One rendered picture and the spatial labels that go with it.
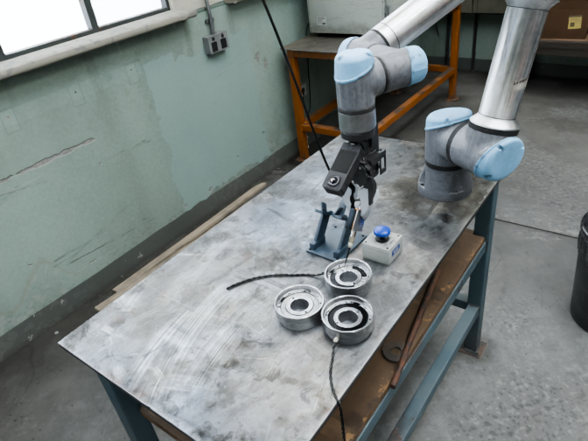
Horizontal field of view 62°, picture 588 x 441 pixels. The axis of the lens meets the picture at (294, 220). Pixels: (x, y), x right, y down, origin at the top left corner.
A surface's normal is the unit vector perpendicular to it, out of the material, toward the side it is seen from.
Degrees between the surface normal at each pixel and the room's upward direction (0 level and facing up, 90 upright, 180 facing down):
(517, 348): 0
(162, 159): 90
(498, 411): 0
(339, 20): 90
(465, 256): 0
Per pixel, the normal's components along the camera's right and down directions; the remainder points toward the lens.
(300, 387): -0.12, -0.83
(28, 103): 0.80, 0.24
